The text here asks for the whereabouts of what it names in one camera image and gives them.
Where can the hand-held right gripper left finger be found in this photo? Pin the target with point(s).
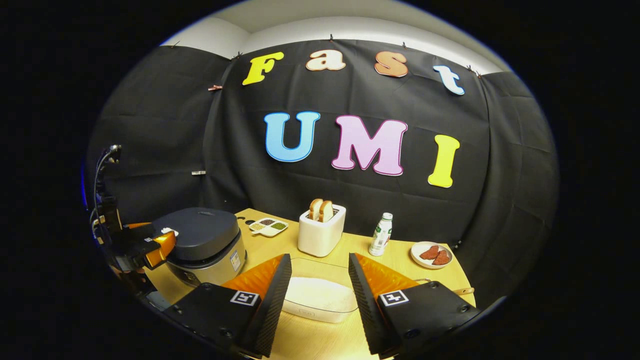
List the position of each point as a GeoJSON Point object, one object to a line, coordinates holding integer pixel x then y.
{"type": "Point", "coordinates": [275, 300]}

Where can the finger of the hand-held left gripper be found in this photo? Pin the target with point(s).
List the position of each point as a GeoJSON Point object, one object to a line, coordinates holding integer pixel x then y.
{"type": "Point", "coordinates": [160, 250]}
{"type": "Point", "coordinates": [140, 233]}

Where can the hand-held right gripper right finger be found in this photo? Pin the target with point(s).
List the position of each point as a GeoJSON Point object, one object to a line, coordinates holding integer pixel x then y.
{"type": "Point", "coordinates": [367, 300]}

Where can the clear box of rice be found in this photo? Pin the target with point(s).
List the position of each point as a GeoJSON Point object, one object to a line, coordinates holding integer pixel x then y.
{"type": "Point", "coordinates": [320, 300]}

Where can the dark grey rice cooker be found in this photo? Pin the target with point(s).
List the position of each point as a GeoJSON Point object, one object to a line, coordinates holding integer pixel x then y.
{"type": "Point", "coordinates": [205, 235]}

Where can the white round plate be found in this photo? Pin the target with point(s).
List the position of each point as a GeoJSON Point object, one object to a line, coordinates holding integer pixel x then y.
{"type": "Point", "coordinates": [416, 257]}

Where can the white milk bottle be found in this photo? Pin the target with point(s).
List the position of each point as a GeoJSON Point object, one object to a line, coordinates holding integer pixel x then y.
{"type": "Point", "coordinates": [381, 235]}

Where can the white divided grain dish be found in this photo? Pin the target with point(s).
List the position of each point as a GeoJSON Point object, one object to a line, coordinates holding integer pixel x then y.
{"type": "Point", "coordinates": [268, 227]}

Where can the white toaster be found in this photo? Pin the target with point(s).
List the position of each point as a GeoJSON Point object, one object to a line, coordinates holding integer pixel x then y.
{"type": "Point", "coordinates": [320, 240]}

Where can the black backdrop cloth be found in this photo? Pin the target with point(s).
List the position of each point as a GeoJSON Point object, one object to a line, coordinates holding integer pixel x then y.
{"type": "Point", "coordinates": [160, 125]}

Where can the pink clip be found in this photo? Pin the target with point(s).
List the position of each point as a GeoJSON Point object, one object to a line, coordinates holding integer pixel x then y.
{"type": "Point", "coordinates": [215, 88]}

